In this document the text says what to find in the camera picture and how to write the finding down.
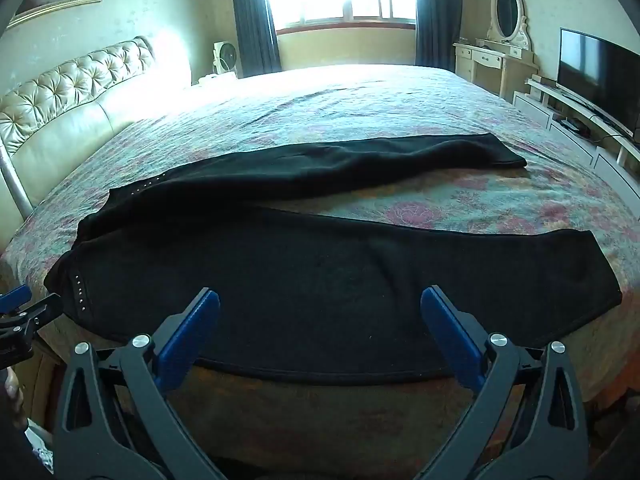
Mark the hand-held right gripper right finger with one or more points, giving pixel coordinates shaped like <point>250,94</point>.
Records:
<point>442,315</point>

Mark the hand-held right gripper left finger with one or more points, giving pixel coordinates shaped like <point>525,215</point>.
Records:
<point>200,312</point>

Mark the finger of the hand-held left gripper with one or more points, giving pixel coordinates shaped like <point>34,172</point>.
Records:
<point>17,299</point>

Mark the black pants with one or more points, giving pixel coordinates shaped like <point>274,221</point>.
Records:
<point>300,270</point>

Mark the grey metal pole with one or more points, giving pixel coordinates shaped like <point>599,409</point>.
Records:
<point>16,185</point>

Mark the cream tufted leather headboard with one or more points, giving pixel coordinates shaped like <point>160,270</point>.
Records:
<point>60,125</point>

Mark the floral bedspread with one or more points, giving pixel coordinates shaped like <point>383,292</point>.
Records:
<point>400,105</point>

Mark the white television stand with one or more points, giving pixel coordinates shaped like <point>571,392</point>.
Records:
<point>560,117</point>

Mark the cream dressing table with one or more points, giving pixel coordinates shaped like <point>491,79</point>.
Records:
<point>492,65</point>

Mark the white box fan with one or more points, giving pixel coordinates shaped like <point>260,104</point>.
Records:
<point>227,57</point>

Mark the black flat television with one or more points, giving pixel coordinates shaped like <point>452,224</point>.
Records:
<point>595,75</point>

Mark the oval vanity mirror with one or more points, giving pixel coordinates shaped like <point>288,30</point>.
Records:
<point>507,10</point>

